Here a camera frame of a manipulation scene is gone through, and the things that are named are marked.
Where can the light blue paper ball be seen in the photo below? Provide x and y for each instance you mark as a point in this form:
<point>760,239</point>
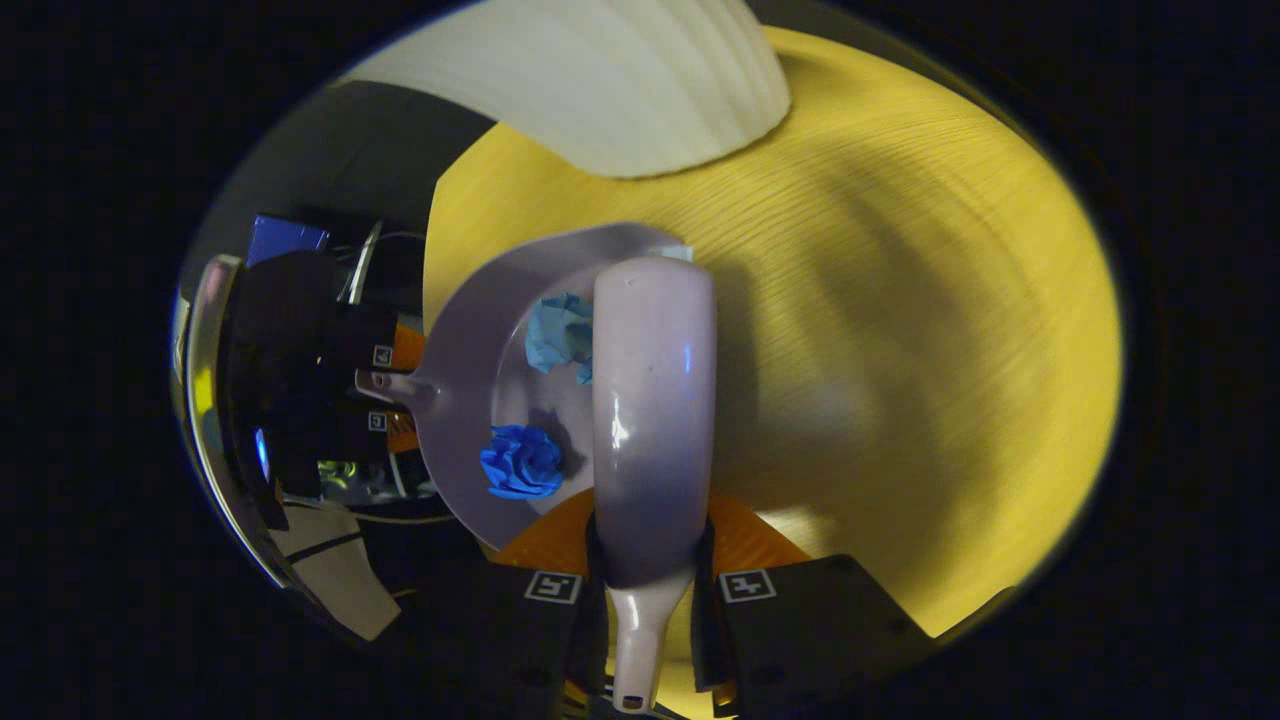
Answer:
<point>558,335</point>

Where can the dark blue paper ball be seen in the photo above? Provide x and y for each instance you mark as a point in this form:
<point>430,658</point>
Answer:
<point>520,462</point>

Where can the white ribbed garbage bin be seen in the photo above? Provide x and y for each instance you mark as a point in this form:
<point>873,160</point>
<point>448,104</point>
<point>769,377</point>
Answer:
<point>620,80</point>

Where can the wooden desktop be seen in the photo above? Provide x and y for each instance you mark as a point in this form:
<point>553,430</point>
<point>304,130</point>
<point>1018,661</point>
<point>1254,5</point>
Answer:
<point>900,350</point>

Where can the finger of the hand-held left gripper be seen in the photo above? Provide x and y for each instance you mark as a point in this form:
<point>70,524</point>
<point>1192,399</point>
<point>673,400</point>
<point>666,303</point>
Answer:
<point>375,430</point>
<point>370,340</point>

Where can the small lilac broom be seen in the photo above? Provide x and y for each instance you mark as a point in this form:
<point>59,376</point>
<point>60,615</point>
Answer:
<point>652,400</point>

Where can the lilac plastic dustpan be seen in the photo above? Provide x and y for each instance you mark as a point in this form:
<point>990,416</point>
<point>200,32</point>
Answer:
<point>470,360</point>

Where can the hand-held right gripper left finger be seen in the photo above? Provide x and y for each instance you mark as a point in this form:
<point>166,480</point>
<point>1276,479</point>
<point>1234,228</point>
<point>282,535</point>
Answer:
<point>490,630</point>

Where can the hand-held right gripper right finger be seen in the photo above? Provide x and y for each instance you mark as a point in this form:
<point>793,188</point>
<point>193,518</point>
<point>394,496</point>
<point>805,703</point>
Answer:
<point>800,630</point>

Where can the blue box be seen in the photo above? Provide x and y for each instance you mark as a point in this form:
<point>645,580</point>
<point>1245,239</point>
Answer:
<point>285,240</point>

